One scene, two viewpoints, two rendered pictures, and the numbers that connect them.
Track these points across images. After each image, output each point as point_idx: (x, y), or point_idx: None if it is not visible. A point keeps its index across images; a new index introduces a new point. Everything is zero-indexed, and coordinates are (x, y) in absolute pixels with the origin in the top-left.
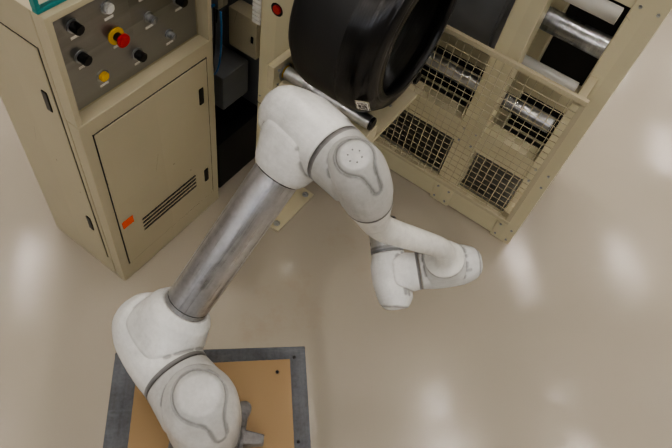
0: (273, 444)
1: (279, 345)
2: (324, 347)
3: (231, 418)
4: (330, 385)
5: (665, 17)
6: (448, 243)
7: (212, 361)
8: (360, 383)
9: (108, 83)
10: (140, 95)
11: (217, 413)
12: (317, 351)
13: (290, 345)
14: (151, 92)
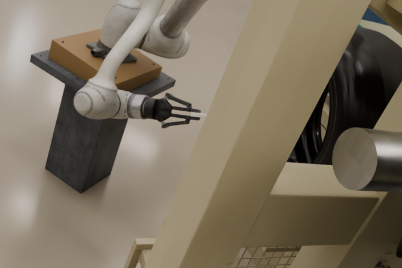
0: (87, 57)
1: (129, 247)
2: (104, 265)
3: (112, 10)
4: (76, 247)
5: (173, 197)
6: (110, 57)
7: (143, 89)
8: (60, 261)
9: (329, 97)
10: (322, 116)
11: (118, 2)
12: (105, 260)
13: (124, 252)
14: (325, 125)
